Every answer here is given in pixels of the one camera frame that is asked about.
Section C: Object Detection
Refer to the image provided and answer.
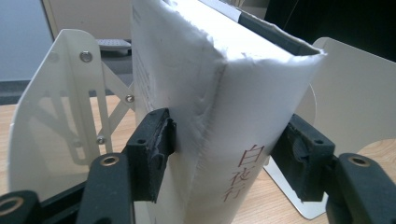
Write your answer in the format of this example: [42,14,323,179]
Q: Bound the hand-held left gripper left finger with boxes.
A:
[122,107,177,203]

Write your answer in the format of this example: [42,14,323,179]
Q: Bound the white expandable metal book rack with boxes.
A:
[7,28,396,220]

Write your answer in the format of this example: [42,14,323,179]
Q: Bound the white hardcover book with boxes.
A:
[130,0,328,224]

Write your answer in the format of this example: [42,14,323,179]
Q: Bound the white panel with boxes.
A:
[0,0,54,82]

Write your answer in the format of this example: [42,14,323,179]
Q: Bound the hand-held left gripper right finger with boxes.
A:
[270,113,337,203]

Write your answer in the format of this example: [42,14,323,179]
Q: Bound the grey perforated plate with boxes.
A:
[95,38,133,56]

